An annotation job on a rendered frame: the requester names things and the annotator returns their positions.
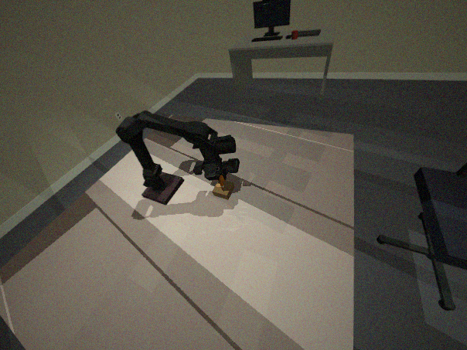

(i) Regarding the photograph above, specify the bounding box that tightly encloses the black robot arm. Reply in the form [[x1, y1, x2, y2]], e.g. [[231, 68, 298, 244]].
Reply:
[[116, 110, 236, 194]]

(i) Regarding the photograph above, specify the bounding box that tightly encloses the brown rectangular block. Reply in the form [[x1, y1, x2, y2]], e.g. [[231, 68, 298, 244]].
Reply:
[[212, 181, 234, 200]]

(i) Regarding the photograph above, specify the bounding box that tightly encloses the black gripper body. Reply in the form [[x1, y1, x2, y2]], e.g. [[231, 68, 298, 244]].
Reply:
[[193, 153, 240, 175]]

